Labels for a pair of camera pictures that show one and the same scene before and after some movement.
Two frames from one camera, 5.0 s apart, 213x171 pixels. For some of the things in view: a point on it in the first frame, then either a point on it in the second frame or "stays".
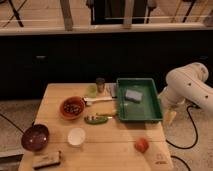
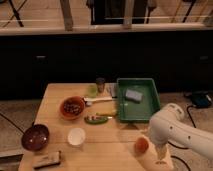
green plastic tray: [149, 108] stays
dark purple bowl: [35, 138] stays
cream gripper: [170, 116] → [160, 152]
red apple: [141, 145] stays
